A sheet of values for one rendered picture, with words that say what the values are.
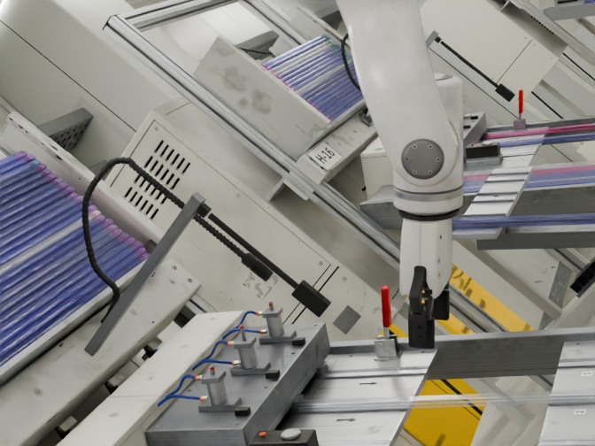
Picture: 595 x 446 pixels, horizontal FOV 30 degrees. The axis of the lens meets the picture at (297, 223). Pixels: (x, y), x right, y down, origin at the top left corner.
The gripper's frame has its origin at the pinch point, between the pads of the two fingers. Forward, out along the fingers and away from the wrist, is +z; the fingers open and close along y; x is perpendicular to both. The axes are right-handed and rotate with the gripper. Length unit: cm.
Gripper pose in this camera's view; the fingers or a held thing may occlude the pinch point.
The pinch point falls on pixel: (429, 326)
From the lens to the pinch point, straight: 141.2
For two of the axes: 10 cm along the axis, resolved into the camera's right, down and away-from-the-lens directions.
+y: -3.2, 3.0, -9.0
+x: 9.5, 0.5, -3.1
